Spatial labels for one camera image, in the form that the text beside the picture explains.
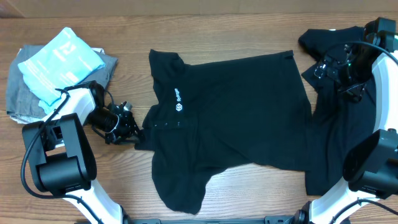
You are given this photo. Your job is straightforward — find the plain black t-shirt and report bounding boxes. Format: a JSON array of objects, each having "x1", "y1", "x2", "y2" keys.
[{"x1": 298, "y1": 26, "x2": 376, "y2": 195}]

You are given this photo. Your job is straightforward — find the black polo shirt with logo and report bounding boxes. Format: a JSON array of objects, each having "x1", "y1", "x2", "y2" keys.
[{"x1": 136, "y1": 50, "x2": 312, "y2": 214}]

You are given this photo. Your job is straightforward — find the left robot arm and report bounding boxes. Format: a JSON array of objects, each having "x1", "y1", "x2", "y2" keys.
[{"x1": 21, "y1": 81, "x2": 145, "y2": 223}]

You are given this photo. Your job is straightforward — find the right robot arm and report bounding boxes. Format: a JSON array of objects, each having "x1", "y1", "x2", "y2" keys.
[{"x1": 289, "y1": 17, "x2": 397, "y2": 223}]

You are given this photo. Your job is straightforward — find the folded light blue garment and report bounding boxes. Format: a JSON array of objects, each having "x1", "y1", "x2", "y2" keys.
[{"x1": 17, "y1": 27, "x2": 105, "y2": 114}]

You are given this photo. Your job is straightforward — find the white folded cloth underneath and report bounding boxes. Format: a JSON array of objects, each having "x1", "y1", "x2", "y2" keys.
[{"x1": 9, "y1": 47, "x2": 106, "y2": 124}]

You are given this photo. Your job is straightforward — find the folded grey garment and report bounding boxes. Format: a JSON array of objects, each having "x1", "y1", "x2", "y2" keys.
[{"x1": 6, "y1": 45, "x2": 118, "y2": 123}]

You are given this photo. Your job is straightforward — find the brown cardboard barrier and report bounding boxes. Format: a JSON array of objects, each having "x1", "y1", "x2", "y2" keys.
[{"x1": 1, "y1": 0, "x2": 397, "y2": 18}]

